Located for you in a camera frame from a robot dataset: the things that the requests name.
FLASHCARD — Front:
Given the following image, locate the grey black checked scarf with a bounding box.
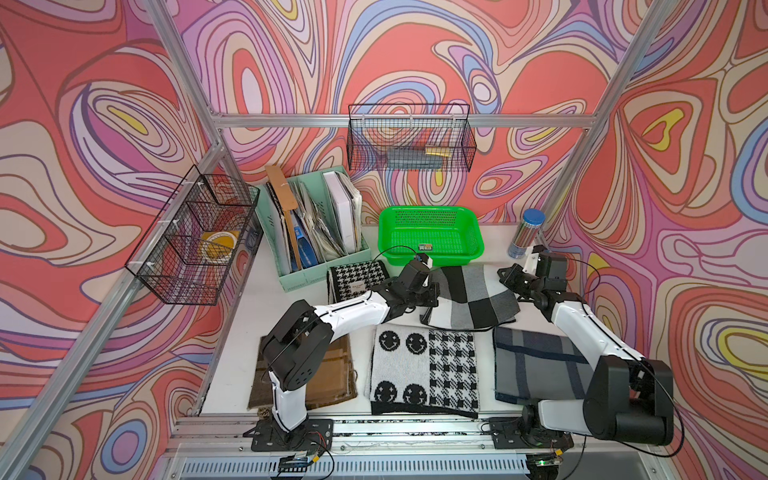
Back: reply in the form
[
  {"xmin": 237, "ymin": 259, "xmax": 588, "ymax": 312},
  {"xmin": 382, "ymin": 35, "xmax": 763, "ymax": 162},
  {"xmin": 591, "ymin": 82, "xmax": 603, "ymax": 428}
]
[{"xmin": 419, "ymin": 264, "xmax": 520, "ymax": 332}]

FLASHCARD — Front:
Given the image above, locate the smiley face houndstooth scarf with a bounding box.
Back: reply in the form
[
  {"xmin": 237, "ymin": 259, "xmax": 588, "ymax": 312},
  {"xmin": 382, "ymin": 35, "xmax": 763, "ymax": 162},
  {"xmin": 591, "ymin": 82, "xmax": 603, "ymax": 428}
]
[{"xmin": 367, "ymin": 323, "xmax": 480, "ymax": 419}]

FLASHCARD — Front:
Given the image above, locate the grey navy plaid scarf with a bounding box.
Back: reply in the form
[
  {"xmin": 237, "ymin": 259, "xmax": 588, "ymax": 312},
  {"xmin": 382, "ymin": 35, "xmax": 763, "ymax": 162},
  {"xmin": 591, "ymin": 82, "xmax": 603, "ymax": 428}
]
[{"xmin": 493, "ymin": 327, "xmax": 592, "ymax": 405}]

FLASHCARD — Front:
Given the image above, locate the brown plaid scarf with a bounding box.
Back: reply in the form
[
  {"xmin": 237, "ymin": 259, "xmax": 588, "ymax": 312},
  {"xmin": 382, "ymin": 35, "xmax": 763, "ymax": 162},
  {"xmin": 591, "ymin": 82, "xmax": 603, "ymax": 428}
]
[{"xmin": 247, "ymin": 336, "xmax": 358, "ymax": 410}]

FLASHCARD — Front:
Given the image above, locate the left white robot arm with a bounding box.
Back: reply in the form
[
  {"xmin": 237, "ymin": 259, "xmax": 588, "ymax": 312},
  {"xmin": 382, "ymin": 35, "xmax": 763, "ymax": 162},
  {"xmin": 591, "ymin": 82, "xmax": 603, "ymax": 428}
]
[{"xmin": 259, "ymin": 253, "xmax": 439, "ymax": 433}]

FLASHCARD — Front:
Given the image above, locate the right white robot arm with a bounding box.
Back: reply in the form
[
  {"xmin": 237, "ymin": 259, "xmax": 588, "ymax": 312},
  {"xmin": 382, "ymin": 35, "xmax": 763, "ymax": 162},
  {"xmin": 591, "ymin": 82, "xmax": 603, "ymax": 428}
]
[{"xmin": 497, "ymin": 252, "xmax": 677, "ymax": 446}]

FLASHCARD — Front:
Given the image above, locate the green plastic basket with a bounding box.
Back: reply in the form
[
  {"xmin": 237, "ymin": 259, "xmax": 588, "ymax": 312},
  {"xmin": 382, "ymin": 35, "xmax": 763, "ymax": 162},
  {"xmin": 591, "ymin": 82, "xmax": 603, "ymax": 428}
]
[{"xmin": 378, "ymin": 206, "xmax": 485, "ymax": 267}]

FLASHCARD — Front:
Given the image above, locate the black white houndstooth scarf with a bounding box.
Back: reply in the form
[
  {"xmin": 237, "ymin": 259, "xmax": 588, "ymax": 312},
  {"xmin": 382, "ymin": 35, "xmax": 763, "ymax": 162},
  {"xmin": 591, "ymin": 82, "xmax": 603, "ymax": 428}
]
[{"xmin": 326, "ymin": 260, "xmax": 390, "ymax": 303}]

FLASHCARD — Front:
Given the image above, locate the clear tube blue cap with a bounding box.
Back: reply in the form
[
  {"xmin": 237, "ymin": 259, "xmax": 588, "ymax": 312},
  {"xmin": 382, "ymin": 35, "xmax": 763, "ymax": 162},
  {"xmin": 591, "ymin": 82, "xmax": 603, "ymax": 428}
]
[{"xmin": 507, "ymin": 208, "xmax": 546, "ymax": 259}]

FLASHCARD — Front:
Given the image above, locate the blue folder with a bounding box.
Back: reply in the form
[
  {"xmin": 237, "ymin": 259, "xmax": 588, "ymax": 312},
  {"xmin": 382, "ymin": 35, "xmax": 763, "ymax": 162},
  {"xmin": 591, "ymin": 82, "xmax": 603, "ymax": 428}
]
[{"xmin": 294, "ymin": 226, "xmax": 320, "ymax": 268}]

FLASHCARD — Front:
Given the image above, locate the mint green file organizer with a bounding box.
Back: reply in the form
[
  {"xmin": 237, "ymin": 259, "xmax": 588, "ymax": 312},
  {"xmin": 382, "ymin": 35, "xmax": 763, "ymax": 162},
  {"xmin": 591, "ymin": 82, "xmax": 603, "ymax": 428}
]
[{"xmin": 256, "ymin": 167, "xmax": 372, "ymax": 292}]

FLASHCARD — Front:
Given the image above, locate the yellow tape roll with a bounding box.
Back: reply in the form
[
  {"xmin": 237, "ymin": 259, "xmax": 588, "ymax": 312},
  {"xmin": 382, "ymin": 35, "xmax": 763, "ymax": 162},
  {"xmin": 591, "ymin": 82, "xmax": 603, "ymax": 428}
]
[{"xmin": 200, "ymin": 231, "xmax": 239, "ymax": 264}]

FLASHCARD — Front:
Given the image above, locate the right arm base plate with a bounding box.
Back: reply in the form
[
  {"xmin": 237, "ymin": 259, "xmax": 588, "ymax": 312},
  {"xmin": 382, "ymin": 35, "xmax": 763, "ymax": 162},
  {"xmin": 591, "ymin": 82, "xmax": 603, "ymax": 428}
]
[{"xmin": 487, "ymin": 417, "xmax": 574, "ymax": 451}]

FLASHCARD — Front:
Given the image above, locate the black wire basket back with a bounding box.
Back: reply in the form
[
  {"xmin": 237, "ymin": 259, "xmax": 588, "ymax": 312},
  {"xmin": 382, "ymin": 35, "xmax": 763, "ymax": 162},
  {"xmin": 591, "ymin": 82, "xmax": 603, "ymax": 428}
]
[{"xmin": 347, "ymin": 101, "xmax": 477, "ymax": 172}]

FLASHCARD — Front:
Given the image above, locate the black wire basket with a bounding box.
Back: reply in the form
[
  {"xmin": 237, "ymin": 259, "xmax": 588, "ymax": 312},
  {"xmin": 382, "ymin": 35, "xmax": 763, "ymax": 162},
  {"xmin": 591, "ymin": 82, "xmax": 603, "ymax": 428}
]
[
  {"xmin": 347, "ymin": 101, "xmax": 477, "ymax": 172},
  {"xmin": 125, "ymin": 166, "xmax": 261, "ymax": 306}
]

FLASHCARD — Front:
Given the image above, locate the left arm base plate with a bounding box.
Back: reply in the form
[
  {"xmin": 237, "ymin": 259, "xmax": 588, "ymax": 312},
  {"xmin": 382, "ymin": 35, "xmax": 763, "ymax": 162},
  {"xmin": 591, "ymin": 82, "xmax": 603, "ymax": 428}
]
[{"xmin": 242, "ymin": 418, "xmax": 334, "ymax": 452}]

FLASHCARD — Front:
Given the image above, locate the aluminium rail frame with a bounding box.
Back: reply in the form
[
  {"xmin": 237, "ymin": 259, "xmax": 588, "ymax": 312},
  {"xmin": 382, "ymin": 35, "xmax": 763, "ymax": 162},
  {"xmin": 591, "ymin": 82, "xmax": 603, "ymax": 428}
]
[{"xmin": 150, "ymin": 414, "xmax": 676, "ymax": 479}]

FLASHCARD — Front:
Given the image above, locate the black wire basket left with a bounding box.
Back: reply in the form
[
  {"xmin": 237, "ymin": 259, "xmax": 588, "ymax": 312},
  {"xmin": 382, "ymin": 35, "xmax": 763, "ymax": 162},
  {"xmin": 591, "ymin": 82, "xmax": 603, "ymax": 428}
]
[{"xmin": 125, "ymin": 166, "xmax": 261, "ymax": 306}]

